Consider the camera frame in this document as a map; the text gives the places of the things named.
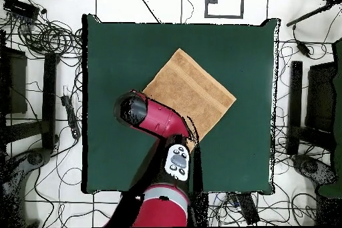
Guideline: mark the tan terry towel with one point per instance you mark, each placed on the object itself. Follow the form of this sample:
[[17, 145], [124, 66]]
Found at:
[[192, 89]]

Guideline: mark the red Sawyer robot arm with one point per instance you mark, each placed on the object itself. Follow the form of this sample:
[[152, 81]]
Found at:
[[160, 119]]

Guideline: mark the black flat panel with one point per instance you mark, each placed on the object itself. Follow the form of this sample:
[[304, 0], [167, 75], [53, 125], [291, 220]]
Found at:
[[320, 97], [16, 83]]

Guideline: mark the dark green table cloth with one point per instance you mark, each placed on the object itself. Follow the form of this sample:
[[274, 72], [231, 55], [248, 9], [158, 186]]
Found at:
[[120, 51]]

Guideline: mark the black power strip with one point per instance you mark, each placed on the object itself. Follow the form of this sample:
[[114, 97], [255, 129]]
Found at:
[[70, 115], [248, 209]]

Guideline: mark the black stand beam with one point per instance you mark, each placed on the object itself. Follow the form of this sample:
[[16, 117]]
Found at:
[[49, 99], [295, 105]]

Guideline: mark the black power adapter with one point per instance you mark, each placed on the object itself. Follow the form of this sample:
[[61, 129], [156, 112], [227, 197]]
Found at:
[[303, 48]]

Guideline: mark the black tripod rod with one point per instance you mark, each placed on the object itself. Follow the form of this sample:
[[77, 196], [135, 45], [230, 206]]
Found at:
[[307, 16]]

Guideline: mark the grey square frame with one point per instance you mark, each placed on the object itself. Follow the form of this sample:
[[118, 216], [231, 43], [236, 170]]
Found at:
[[224, 17]]

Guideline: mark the black switch box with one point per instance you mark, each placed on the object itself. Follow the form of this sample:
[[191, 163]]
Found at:
[[21, 8]]

